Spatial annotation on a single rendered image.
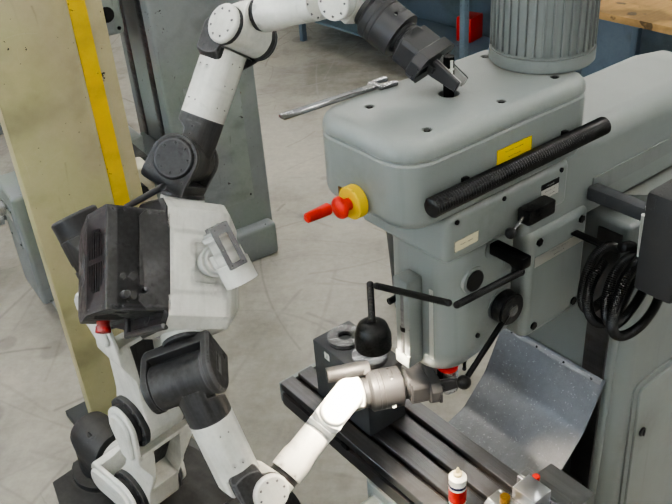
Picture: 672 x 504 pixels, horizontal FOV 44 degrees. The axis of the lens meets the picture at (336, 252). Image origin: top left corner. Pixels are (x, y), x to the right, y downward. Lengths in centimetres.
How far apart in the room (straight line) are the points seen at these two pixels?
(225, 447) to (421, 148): 71
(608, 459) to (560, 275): 65
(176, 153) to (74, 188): 152
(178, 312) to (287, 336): 244
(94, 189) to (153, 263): 158
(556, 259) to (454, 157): 46
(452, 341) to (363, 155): 47
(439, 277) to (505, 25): 48
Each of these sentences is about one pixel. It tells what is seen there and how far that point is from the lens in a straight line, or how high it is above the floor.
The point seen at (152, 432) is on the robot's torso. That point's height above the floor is 101.
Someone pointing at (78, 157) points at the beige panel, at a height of 123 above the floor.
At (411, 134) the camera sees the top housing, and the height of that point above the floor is 189.
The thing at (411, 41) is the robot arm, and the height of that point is 199.
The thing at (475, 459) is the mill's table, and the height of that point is 94.
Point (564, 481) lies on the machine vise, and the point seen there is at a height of 101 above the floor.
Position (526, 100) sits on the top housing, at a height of 189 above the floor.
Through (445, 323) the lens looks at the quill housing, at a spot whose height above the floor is 146.
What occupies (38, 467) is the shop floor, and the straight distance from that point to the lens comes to 369.
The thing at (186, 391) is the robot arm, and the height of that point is 141.
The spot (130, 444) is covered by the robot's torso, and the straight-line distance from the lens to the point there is 218.
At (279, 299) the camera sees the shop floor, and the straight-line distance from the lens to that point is 429.
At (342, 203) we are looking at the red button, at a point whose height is 177.
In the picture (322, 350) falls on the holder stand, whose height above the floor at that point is 112.
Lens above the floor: 245
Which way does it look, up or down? 32 degrees down
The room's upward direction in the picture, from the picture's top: 5 degrees counter-clockwise
